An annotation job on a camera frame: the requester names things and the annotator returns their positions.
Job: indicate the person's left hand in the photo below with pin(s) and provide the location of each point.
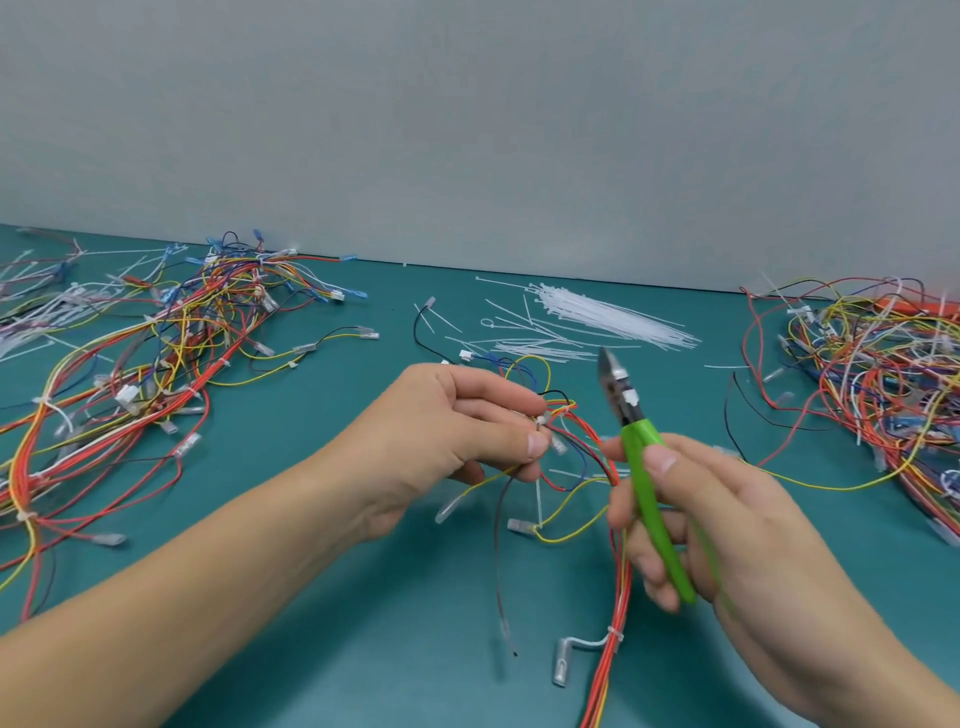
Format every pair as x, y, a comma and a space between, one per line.
397, 442

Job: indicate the person's right hand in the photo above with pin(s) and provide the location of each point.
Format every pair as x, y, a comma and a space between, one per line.
742, 540

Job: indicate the person's right little finger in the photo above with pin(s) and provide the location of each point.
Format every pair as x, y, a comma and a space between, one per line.
661, 596

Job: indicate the person's left thumb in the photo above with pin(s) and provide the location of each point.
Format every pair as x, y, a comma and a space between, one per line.
502, 442

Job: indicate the person's right forearm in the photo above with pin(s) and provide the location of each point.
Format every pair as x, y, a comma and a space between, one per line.
862, 675

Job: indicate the scattered loose tie offcuts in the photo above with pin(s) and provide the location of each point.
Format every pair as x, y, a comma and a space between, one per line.
525, 350

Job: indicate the person's right middle finger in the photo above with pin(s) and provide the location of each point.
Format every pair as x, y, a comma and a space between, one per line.
624, 506

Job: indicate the person's left forearm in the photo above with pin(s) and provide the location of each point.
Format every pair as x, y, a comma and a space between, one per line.
187, 592

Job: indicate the person's right thumb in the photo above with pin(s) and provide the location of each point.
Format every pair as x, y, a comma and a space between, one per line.
679, 480

